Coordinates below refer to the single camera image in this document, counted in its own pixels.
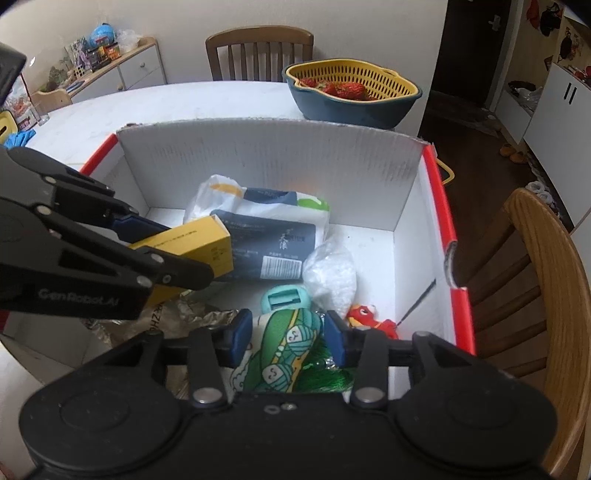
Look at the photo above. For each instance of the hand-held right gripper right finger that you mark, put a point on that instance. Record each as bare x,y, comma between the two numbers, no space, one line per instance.
336,341

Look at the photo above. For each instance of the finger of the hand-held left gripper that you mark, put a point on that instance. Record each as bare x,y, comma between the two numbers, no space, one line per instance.
138,227
184,276

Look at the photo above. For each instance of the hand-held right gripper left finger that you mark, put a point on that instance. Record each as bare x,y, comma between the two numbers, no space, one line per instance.
240,334

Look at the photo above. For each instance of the green printed pouch with tassel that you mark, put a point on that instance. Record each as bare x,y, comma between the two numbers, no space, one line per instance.
286,341

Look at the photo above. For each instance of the teal pencil sharpener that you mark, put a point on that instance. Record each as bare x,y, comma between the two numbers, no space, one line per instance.
281,297

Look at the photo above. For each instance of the bag of white granules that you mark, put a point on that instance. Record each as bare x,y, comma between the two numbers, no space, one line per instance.
330,277

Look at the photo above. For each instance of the blue and white bag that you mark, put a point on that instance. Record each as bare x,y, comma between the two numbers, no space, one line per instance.
277,240

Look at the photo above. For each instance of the red cardboard box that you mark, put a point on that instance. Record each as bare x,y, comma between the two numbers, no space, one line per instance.
277,161

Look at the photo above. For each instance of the blue glove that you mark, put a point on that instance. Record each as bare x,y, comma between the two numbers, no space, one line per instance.
21,137

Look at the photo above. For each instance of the clear drinking glass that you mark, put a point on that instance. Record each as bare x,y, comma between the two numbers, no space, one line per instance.
41,115

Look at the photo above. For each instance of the small wooden chair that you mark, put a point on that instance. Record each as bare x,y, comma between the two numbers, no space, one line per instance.
53,98

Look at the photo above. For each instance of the white cabinet with wooden top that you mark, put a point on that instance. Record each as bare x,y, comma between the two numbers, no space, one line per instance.
138,69

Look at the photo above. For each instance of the red and white snack bag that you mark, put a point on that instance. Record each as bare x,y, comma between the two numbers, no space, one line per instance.
23,106

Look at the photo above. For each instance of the yellow tissue box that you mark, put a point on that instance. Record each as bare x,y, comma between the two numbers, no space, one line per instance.
4,127

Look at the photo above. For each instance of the pile of toys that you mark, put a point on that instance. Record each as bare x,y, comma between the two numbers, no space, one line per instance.
92,55

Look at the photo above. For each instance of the blue globe ball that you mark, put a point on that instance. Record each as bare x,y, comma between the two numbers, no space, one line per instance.
101,34

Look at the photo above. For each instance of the dark wooden chair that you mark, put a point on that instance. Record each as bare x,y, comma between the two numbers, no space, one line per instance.
258,39

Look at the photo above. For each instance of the light wooden chair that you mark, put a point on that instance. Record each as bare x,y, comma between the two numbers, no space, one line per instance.
549,258

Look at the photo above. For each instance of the yellow and blue strainer basket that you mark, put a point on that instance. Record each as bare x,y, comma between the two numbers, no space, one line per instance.
351,113

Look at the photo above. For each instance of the pile of strawberries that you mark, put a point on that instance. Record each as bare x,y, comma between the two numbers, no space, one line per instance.
341,88

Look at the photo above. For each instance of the dark doormat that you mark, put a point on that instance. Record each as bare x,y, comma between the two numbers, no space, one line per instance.
466,121

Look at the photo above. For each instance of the pair of slippers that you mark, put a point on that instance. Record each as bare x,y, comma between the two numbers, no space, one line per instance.
512,153

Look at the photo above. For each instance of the white cupboard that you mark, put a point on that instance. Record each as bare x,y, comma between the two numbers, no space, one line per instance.
558,138

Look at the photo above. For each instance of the dark door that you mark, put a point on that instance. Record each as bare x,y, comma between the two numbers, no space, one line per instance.
471,55

